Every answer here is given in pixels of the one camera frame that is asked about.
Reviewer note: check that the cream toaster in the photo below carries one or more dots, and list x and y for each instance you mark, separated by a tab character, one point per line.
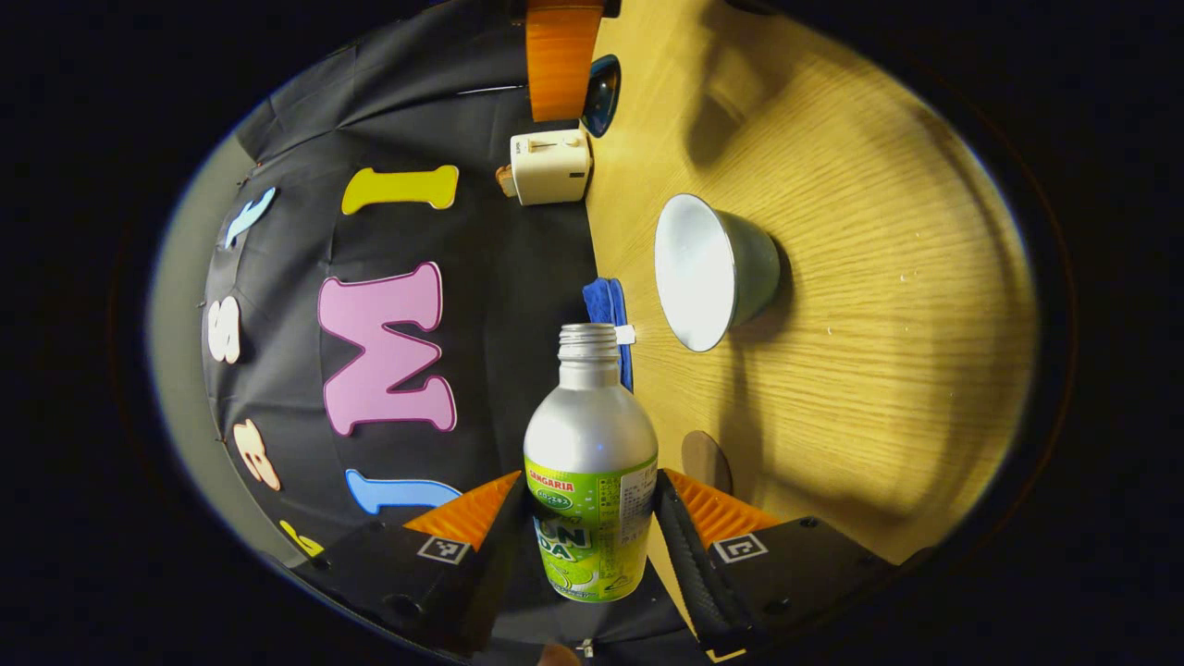
551	166

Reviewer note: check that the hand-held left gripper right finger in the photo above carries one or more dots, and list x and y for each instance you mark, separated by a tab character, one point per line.
689	573

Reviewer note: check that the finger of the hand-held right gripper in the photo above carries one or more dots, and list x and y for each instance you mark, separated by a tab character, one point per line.
562	60

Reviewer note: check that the silver green label water bottle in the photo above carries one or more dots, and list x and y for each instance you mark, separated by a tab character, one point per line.
592	462

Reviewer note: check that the folded blue towel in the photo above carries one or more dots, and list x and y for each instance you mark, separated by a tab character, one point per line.
610	310

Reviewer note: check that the round brown coaster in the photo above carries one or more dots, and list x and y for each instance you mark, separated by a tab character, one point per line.
708	462

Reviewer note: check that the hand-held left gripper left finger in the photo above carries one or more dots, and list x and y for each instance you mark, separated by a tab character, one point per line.
499	573

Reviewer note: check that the teal teacup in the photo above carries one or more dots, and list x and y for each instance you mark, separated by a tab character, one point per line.
712	273

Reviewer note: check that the bread slice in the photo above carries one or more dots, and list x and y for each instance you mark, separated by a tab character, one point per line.
505	180

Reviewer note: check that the black backdrop cloth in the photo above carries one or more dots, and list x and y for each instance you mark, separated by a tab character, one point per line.
490	277

